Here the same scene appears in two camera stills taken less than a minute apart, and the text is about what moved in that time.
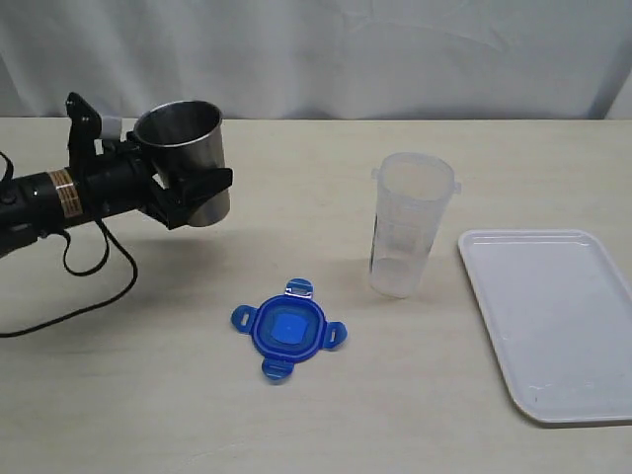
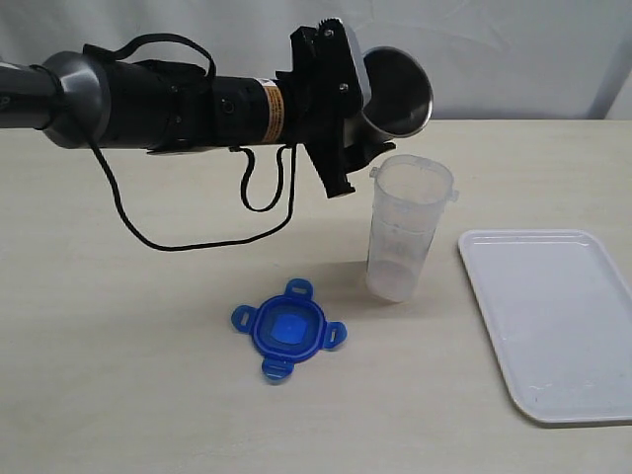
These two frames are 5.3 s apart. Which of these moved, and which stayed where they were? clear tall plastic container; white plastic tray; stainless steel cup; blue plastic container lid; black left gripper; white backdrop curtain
Moved: black left gripper; stainless steel cup
Stayed: clear tall plastic container; white backdrop curtain; blue plastic container lid; white plastic tray
